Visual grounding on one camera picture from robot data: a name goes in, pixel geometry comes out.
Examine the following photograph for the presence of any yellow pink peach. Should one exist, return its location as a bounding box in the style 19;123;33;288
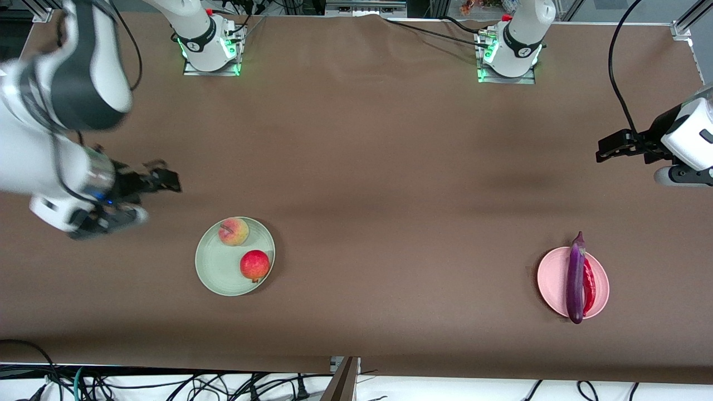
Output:
218;217;250;247

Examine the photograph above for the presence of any red pomegranate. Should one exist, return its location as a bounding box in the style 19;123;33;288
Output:
240;250;271;283

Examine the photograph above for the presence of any purple eggplant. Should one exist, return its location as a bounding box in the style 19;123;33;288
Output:
566;231;587;325

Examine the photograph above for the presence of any red chili pepper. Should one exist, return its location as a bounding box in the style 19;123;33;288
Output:
582;257;597;314

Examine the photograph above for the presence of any light green round plate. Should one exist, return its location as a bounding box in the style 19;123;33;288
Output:
194;216;276;296

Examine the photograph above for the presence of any aluminium corner profile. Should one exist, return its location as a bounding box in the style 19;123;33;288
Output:
16;0;55;24
670;0;713;41

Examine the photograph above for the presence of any pink round plate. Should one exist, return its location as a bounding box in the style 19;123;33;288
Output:
537;247;611;320

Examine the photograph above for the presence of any brown table cover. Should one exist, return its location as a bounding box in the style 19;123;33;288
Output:
0;10;713;385

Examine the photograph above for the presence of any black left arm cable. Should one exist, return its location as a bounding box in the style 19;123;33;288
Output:
607;0;644;135

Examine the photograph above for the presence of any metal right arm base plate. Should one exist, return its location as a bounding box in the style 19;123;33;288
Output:
183;22;242;76

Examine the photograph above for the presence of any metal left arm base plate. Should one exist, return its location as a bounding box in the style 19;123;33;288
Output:
476;31;536;85

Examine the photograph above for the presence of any black right base cable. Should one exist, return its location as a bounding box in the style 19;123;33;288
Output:
214;0;268;35

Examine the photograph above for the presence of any black base power cable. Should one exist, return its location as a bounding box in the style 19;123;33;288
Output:
384;18;491;48
442;16;494;36

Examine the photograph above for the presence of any black power plug cable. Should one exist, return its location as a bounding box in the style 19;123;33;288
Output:
290;374;312;400

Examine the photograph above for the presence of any aluminium frame rail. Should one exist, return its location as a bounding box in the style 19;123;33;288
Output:
325;0;408;16

